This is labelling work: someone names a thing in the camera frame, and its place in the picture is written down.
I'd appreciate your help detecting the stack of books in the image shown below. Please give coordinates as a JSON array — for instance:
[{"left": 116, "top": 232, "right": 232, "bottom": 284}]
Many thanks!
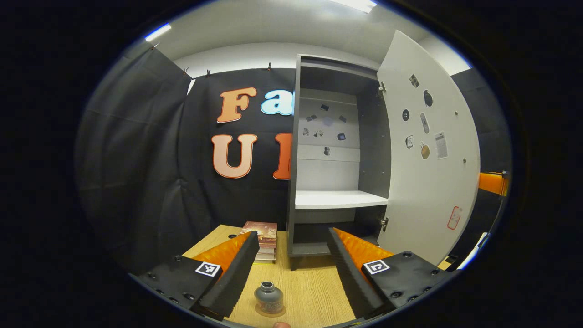
[{"left": 240, "top": 221, "right": 278, "bottom": 264}]

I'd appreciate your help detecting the white cabinet shelf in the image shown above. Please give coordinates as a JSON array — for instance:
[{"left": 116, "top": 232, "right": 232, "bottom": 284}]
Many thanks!
[{"left": 295, "top": 190, "right": 389, "bottom": 210}]

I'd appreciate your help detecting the white object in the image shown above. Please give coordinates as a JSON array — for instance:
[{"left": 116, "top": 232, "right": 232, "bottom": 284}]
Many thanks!
[{"left": 456, "top": 232, "right": 491, "bottom": 271}]

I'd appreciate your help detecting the long ceiling light panel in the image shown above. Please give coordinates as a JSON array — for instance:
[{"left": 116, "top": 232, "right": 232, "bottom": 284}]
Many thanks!
[{"left": 328, "top": 0, "right": 378, "bottom": 13}]

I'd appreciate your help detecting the silver metal bottle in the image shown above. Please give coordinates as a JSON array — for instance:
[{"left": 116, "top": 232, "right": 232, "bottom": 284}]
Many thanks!
[{"left": 254, "top": 281, "right": 285, "bottom": 315}]

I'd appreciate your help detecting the short ceiling light strip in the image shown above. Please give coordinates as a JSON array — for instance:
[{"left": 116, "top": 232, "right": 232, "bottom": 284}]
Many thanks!
[{"left": 145, "top": 23, "right": 173, "bottom": 42}]

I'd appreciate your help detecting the white cabinet door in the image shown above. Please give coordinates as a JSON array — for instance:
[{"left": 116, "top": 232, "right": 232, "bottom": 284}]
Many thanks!
[{"left": 376, "top": 30, "right": 481, "bottom": 267}]

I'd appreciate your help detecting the black cable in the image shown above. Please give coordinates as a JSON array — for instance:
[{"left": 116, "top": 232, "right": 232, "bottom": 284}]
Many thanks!
[{"left": 493, "top": 196, "right": 507, "bottom": 234}]

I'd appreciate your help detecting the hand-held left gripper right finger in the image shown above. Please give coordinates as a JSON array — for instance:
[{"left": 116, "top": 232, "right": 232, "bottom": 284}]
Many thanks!
[{"left": 327, "top": 227, "right": 456, "bottom": 320}]

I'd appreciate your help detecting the grey cabinet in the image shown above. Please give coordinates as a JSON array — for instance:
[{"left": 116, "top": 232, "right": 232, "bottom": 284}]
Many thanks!
[{"left": 287, "top": 54, "right": 392, "bottom": 272}]

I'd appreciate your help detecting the brown round coaster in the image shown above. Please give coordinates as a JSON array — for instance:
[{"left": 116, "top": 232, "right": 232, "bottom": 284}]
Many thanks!
[{"left": 254, "top": 304, "right": 287, "bottom": 318}]

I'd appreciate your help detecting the black backdrop cloth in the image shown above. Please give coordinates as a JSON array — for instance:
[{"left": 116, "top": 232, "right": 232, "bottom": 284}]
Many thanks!
[{"left": 75, "top": 46, "right": 513, "bottom": 276}]

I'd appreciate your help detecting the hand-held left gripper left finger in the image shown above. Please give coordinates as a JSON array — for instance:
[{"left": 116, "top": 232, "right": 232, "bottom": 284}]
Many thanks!
[{"left": 137, "top": 231, "right": 261, "bottom": 320}]

